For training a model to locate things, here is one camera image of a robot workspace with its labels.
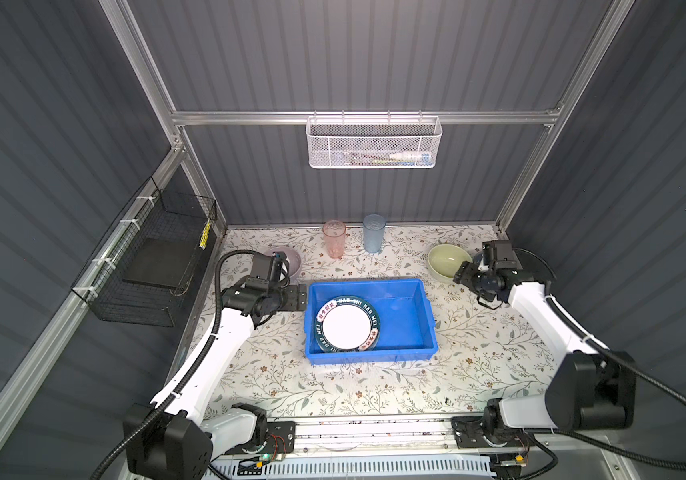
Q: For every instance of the pink ceramic bowl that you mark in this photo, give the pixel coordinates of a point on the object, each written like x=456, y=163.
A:
x=293, y=256

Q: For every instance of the blue translucent cup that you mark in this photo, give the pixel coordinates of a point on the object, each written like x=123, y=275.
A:
x=373, y=233

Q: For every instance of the blue plastic bin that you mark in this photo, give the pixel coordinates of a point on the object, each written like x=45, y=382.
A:
x=398, y=311

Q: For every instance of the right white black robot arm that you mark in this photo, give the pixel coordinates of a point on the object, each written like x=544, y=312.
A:
x=588, y=391

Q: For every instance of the black wire basket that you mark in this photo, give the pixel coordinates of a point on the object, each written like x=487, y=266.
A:
x=162, y=214

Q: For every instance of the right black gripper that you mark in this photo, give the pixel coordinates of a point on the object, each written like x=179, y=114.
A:
x=464, y=277

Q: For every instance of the white wire mesh basket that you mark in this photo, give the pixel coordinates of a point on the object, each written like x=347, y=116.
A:
x=330, y=136

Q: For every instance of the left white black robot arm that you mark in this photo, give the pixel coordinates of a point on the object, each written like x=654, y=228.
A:
x=199, y=372

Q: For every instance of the pink translucent cup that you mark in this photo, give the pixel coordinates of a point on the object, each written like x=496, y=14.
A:
x=334, y=232

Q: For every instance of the white plate green rim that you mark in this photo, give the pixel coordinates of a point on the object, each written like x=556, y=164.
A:
x=346, y=324

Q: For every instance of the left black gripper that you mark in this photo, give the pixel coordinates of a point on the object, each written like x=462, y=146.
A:
x=296, y=297

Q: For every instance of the pens in mesh basket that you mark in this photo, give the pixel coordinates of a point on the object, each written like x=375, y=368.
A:
x=404, y=158

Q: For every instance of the yellow tag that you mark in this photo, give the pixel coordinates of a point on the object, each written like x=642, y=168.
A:
x=202, y=244

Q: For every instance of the black pad in basket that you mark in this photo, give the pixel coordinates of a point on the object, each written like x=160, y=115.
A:
x=159, y=263

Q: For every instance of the green ceramic bowl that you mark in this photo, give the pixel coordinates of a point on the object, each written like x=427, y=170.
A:
x=444, y=261

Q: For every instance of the floral table mat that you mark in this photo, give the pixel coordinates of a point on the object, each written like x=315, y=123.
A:
x=482, y=353

